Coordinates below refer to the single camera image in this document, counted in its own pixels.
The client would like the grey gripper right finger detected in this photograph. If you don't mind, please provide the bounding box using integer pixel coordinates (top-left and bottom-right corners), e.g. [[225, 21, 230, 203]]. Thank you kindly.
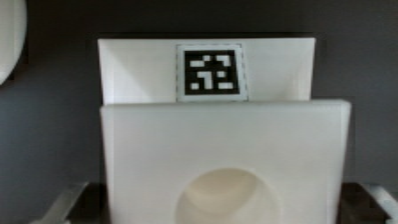
[[363, 183, 398, 224]]

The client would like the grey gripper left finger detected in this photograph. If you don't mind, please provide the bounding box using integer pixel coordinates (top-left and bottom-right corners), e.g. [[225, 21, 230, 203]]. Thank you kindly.
[[31, 182, 90, 224]]

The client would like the white lamp base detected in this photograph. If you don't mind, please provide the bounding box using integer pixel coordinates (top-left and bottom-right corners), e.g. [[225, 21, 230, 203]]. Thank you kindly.
[[99, 37, 353, 224]]

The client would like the white lamp shade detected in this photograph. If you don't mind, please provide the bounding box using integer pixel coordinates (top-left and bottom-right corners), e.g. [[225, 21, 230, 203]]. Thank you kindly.
[[0, 0, 27, 85]]

